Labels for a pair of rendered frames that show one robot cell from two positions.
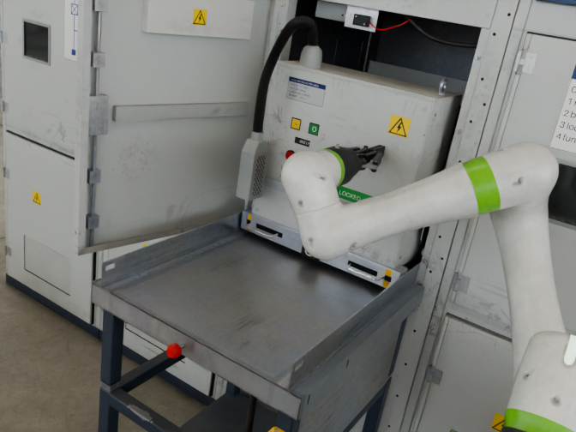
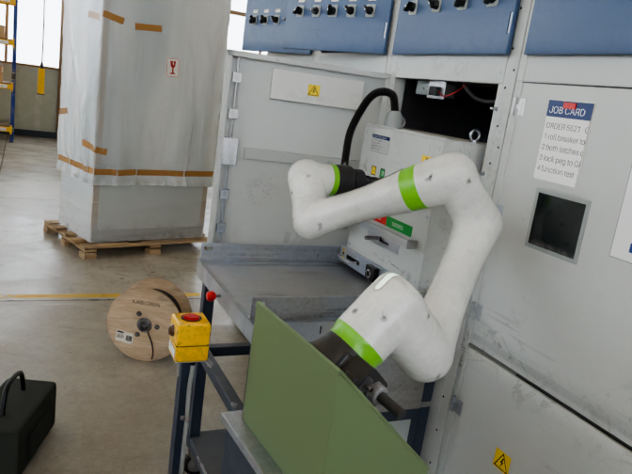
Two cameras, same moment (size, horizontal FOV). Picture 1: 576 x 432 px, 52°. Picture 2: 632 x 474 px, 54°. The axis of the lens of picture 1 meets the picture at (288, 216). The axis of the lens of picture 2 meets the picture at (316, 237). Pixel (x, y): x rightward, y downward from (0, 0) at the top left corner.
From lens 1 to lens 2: 1.11 m
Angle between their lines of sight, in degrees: 33
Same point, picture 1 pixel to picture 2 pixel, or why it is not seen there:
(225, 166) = not seen: hidden behind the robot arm
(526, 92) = (519, 132)
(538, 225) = (473, 228)
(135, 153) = (260, 184)
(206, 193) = not seen: hidden behind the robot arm
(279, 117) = (366, 165)
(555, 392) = (358, 305)
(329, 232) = (303, 213)
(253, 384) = (239, 319)
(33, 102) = not seen: hidden behind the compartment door
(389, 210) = (344, 199)
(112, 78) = (244, 128)
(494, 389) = (496, 421)
